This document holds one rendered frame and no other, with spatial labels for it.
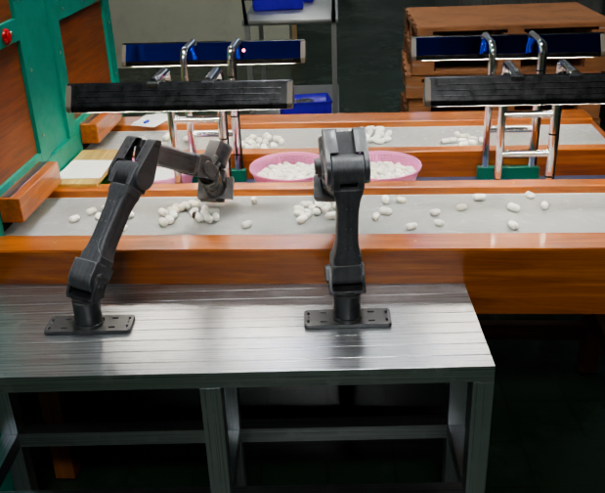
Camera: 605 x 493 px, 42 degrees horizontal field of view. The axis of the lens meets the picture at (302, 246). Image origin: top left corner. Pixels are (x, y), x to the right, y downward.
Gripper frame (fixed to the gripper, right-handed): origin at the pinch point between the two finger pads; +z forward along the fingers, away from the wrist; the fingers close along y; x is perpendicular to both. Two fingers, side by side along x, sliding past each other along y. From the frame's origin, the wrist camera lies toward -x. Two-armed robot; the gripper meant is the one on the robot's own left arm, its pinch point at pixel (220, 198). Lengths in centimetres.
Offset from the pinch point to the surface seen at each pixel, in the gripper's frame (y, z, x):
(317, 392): -26, 56, 51
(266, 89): -15.7, -26.0, -21.7
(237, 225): -6.9, -11.0, 11.7
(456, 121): -77, 55, -48
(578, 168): -113, 32, -20
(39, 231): 48, -13, 14
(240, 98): -8.9, -25.7, -19.4
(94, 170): 43.5, 13.0, -13.8
